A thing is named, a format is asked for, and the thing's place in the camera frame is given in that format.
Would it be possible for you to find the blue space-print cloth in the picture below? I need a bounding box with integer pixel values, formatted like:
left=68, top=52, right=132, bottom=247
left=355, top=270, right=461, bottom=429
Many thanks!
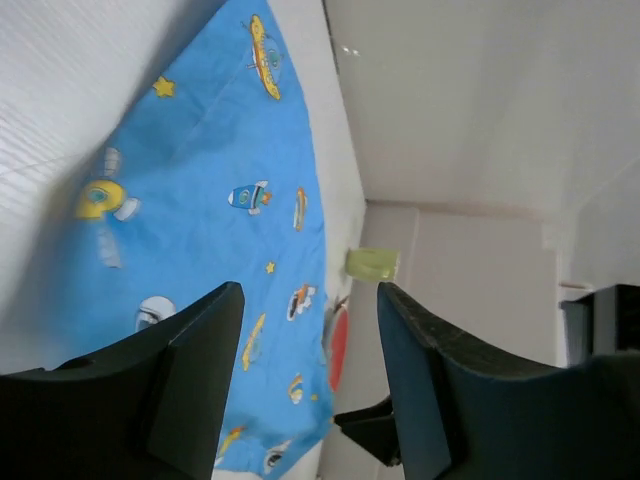
left=42, top=1, right=332, bottom=479

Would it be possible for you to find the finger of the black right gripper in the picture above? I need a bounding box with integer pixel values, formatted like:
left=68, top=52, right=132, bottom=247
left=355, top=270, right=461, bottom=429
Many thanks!
left=334, top=395, right=400, bottom=467

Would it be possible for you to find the red and teal plate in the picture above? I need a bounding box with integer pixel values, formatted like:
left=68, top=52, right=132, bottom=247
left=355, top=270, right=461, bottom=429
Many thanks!
left=322, top=297, right=349, bottom=392

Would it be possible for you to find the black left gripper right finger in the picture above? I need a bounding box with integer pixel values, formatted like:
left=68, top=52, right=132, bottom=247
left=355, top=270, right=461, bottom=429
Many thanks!
left=377, top=283, right=639, bottom=479

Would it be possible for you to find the pale yellow mug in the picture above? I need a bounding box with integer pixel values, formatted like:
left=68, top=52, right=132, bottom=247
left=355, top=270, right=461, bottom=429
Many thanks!
left=345, top=248, right=400, bottom=283

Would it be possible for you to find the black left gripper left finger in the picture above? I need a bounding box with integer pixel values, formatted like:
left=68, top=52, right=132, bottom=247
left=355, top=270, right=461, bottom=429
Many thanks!
left=1, top=282, right=245, bottom=479

